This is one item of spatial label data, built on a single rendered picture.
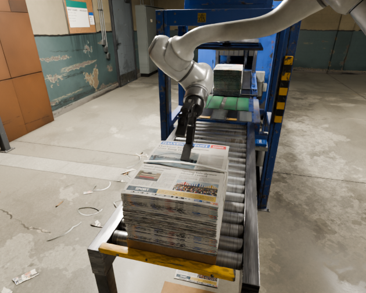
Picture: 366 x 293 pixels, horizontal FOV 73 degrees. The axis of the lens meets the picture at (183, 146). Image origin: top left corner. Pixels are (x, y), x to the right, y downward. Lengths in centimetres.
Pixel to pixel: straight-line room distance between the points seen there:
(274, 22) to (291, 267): 157
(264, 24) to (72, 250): 185
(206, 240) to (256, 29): 65
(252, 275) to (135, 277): 111
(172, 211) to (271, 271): 129
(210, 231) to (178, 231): 9
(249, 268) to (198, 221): 23
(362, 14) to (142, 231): 75
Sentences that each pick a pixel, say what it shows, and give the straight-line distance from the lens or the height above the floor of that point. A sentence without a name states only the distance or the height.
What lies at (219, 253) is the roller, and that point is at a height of 80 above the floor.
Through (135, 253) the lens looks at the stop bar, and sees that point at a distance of 86.
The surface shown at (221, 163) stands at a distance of 87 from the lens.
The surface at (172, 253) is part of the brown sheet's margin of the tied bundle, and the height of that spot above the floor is 83.
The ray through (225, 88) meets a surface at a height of 88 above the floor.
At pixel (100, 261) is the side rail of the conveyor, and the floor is 75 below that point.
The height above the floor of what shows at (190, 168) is 103.
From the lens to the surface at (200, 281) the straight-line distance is 179.
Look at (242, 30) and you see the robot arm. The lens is 87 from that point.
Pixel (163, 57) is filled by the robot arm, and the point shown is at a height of 135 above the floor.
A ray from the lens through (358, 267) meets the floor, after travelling 219.
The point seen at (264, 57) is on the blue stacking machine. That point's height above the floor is 100.
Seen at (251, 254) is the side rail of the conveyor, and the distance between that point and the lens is 90.
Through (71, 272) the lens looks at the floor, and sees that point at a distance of 197.
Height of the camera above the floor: 146
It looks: 26 degrees down
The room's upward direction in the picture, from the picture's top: straight up
